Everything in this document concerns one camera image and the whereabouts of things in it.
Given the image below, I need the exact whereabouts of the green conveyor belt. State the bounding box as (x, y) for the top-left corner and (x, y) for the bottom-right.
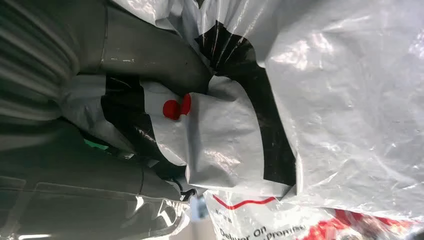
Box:
(83, 139), (110, 152)

